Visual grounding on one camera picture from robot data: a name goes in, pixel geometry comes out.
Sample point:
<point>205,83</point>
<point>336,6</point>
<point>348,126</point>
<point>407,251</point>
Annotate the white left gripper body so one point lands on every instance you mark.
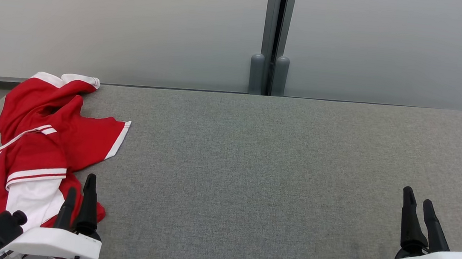
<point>56,243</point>

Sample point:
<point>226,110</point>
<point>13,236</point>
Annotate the grey cylindrical door stopper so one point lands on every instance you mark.
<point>256,74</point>
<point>280,76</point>

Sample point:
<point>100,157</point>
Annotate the red shorts white stripes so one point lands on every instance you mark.
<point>88,140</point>

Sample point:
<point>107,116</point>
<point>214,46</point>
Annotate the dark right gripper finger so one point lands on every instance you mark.
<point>435,230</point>
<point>411,230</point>

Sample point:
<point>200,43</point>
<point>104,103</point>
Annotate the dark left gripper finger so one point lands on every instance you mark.
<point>68,211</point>
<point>88,209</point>

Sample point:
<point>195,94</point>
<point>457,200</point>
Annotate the grey partition frame post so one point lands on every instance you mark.
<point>270,22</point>

